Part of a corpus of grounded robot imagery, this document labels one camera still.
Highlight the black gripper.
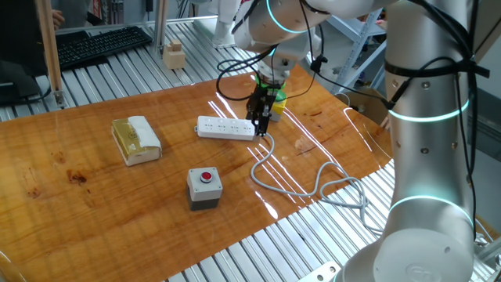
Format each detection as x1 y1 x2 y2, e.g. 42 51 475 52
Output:
245 83 282 138

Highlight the white four-socket power strip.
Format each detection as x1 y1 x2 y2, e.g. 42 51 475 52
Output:
194 114 261 143

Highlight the person hand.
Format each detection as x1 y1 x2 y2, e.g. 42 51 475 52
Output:
51 9 67 31

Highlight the green button yellow box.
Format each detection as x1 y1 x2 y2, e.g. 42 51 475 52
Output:
269 88 288 123

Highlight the red button grey box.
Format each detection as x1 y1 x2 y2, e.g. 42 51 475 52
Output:
186 166 224 212

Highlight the cardboard box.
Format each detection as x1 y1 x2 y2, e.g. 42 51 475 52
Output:
336 86 391 126

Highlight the wooden block puzzle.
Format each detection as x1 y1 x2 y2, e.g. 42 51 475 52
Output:
162 38 187 71

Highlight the white metal shelf rack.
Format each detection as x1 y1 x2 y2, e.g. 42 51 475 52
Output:
316 7 388 95

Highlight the gold tissue pack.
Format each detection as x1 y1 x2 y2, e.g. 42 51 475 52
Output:
110 115 163 168

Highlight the brown wood-pattern mat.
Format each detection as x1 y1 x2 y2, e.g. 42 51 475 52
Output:
0 62 396 282

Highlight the black keyboard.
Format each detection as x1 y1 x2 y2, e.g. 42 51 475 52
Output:
54 25 153 71

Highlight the black monitor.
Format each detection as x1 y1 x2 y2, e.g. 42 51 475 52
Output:
0 0 52 107

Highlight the grey power strip cord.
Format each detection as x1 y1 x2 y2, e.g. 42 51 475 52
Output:
249 132 383 236

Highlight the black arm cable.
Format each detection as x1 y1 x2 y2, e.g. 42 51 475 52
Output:
214 0 392 110

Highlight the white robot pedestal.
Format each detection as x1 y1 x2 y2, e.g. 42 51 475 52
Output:
193 0 246 50

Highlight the aluminium frame profile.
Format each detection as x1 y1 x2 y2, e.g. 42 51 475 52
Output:
152 0 169 50

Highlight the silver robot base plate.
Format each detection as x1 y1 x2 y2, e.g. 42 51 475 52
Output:
297 260 341 282

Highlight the tan wooden post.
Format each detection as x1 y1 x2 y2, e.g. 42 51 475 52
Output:
34 0 66 107

